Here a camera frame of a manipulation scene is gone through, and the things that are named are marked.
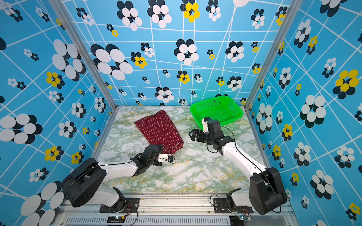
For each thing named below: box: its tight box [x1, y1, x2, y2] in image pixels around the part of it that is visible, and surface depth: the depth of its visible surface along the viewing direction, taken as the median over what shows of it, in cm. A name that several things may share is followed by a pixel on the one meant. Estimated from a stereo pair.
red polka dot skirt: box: [134, 109, 184, 154], surface depth 104 cm
